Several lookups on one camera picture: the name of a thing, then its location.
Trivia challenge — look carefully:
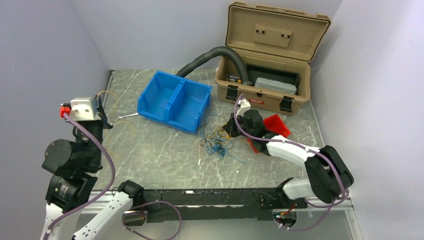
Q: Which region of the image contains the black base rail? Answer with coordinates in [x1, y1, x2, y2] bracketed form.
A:
[133, 187, 307, 223]

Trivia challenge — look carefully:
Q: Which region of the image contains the blue double storage bin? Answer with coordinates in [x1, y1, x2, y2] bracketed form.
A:
[136, 70, 213, 134]

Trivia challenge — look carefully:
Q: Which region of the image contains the grey plastic organiser box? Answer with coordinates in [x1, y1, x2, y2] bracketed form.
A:
[254, 77, 297, 95]

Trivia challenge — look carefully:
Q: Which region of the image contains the tan tool case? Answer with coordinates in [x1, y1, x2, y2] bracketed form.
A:
[215, 1, 331, 116]

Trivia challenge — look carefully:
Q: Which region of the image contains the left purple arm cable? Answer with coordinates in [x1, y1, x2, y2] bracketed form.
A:
[43, 112, 182, 240]

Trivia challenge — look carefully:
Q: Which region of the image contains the red storage bin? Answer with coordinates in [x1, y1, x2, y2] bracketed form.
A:
[247, 114, 291, 156]

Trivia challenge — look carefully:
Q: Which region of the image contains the yellow black device in case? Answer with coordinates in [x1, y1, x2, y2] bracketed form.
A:
[227, 75, 242, 84]

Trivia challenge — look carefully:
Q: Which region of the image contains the black tray in case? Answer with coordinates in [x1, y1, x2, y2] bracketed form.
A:
[246, 64, 300, 87]

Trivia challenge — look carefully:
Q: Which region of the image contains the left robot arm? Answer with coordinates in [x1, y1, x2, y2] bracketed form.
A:
[41, 95, 145, 240]

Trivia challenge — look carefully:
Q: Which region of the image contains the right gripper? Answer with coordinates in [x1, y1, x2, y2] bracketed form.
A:
[222, 112, 254, 141]

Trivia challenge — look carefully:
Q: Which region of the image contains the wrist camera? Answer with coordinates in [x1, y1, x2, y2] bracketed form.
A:
[60, 97, 101, 122]
[236, 98, 251, 117]

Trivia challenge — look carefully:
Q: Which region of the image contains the grey corrugated hose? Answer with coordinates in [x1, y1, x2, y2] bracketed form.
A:
[175, 45, 251, 86]

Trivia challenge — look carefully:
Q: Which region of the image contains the silver wrench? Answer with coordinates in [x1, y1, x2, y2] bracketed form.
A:
[110, 112, 139, 123]

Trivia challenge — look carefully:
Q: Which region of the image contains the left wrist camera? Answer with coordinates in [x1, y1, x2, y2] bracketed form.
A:
[60, 97, 101, 122]

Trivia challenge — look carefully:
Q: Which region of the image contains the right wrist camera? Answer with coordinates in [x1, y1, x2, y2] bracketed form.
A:
[236, 98, 251, 117]

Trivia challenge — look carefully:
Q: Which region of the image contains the black cable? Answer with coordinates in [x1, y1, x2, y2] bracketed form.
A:
[198, 124, 229, 150]

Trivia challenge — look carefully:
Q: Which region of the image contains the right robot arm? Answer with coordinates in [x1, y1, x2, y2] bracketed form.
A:
[222, 110, 354, 208]

